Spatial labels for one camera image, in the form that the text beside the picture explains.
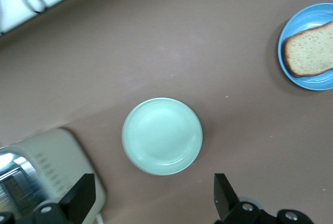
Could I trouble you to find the mint green round plate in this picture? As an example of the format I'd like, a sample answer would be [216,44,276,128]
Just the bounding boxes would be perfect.
[121,97,203,177]

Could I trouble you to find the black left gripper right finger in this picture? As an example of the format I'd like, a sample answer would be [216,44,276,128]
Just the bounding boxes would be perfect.
[213,173,313,224]

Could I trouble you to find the blue round plate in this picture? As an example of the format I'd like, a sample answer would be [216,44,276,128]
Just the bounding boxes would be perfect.
[277,3,333,91]

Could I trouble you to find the beige chrome toaster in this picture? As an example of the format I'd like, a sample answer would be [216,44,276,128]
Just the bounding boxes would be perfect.
[0,127,107,224]

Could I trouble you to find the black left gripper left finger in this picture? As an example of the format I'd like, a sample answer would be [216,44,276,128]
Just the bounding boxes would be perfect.
[0,173,96,224]

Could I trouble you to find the toasted brown bread slice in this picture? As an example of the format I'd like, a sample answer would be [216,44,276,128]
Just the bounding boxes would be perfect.
[282,20,333,78]

